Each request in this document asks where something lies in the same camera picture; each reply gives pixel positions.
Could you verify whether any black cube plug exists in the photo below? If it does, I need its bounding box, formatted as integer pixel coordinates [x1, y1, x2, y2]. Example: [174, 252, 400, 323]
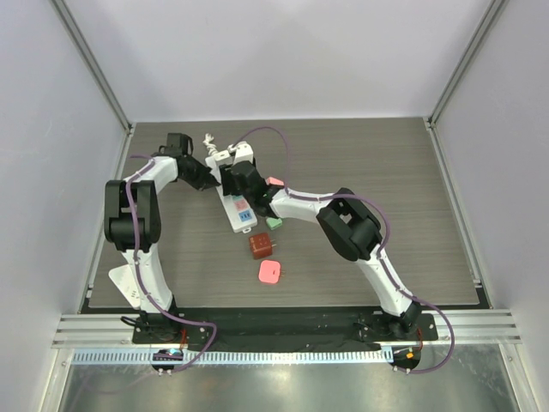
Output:
[219, 164, 240, 197]

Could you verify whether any pink cube socket adapter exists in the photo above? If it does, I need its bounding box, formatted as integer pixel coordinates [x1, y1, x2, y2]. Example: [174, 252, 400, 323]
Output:
[266, 177, 285, 190]

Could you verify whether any white power strip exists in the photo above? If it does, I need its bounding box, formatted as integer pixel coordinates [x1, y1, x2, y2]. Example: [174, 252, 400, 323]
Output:
[205, 150, 257, 233]

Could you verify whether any green cube plug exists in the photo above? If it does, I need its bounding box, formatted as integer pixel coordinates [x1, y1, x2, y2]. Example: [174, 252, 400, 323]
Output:
[265, 217, 283, 230]

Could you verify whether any dark red cube plug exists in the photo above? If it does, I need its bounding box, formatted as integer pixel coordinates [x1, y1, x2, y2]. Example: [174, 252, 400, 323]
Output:
[248, 233, 275, 260]

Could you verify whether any pink plug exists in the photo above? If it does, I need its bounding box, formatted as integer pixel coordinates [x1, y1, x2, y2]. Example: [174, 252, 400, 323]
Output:
[257, 259, 283, 285]

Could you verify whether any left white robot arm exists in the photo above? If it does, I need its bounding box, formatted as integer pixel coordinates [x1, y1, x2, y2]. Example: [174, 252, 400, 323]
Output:
[104, 154, 220, 343]

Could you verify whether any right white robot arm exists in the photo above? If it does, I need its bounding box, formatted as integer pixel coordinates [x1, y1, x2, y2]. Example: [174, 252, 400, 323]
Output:
[221, 161, 421, 340]

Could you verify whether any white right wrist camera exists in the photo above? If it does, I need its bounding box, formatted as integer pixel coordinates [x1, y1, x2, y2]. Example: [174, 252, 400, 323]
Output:
[227, 141, 254, 165]

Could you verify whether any white coiled power cord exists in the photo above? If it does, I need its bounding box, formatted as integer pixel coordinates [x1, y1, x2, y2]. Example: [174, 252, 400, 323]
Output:
[201, 132, 219, 158]

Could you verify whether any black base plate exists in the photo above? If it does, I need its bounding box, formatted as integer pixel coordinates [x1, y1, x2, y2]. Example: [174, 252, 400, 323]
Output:
[121, 306, 438, 353]

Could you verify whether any white slotted cable duct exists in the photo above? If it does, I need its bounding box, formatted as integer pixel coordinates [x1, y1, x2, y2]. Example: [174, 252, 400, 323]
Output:
[72, 347, 393, 367]

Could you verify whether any aluminium frame rail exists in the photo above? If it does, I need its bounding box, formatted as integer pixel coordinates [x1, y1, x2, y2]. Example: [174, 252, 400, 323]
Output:
[51, 309, 522, 348]

